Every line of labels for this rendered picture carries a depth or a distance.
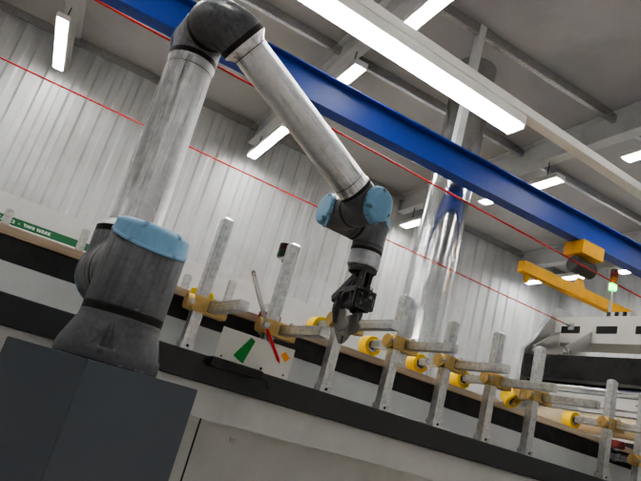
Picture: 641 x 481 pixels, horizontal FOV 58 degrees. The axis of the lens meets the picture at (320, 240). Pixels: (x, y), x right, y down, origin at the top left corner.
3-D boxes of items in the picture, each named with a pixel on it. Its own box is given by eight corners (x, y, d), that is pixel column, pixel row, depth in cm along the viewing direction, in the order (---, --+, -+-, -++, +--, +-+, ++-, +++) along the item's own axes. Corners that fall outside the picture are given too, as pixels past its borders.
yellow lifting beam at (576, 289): (631, 329, 656) (634, 302, 665) (522, 279, 593) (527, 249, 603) (624, 329, 664) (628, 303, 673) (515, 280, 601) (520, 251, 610)
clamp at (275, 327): (294, 343, 191) (299, 328, 192) (258, 330, 185) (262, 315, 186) (286, 343, 195) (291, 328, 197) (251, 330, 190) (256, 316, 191)
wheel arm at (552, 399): (599, 409, 223) (600, 402, 224) (594, 407, 222) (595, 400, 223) (524, 399, 255) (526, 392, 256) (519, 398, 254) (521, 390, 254)
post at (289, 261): (259, 385, 184) (301, 244, 197) (250, 382, 182) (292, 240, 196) (256, 384, 187) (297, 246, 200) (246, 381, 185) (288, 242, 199)
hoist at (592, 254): (599, 290, 629) (605, 249, 643) (577, 280, 617) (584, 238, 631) (579, 292, 652) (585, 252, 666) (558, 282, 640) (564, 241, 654)
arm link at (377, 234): (352, 208, 168) (378, 221, 173) (341, 248, 164) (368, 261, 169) (372, 203, 160) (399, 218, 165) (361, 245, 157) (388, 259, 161)
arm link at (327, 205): (341, 186, 152) (376, 205, 158) (317, 194, 162) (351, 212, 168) (331, 219, 150) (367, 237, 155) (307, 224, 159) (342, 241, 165)
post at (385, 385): (383, 426, 204) (413, 296, 218) (375, 423, 203) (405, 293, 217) (378, 424, 207) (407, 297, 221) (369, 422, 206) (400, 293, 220)
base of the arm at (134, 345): (176, 384, 108) (194, 331, 111) (92, 360, 93) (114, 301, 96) (114, 365, 119) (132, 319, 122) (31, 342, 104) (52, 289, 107)
